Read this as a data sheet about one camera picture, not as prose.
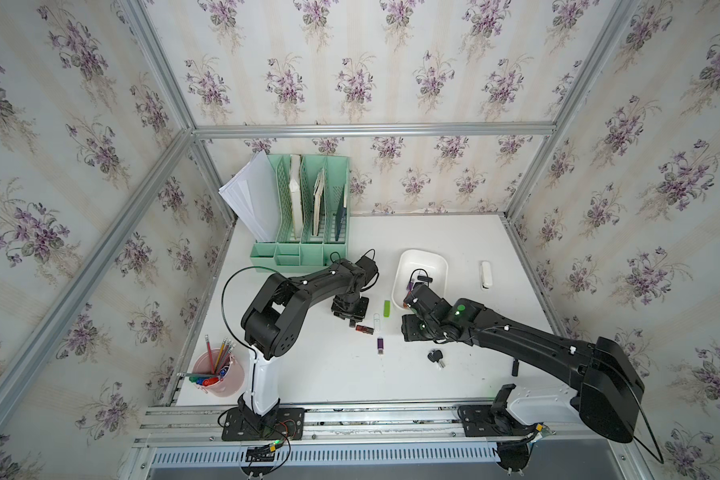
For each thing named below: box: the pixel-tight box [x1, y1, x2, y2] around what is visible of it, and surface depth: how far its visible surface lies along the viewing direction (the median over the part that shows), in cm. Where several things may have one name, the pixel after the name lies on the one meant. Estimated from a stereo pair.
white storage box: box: [392, 249, 449, 310], surface depth 104 cm
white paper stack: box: [218, 150, 279, 242], surface depth 99 cm
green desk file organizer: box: [250, 154, 351, 274], surface depth 105 cm
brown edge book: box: [313, 168, 324, 237], surface depth 103 cm
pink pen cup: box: [192, 348, 245, 398], surface depth 76 cm
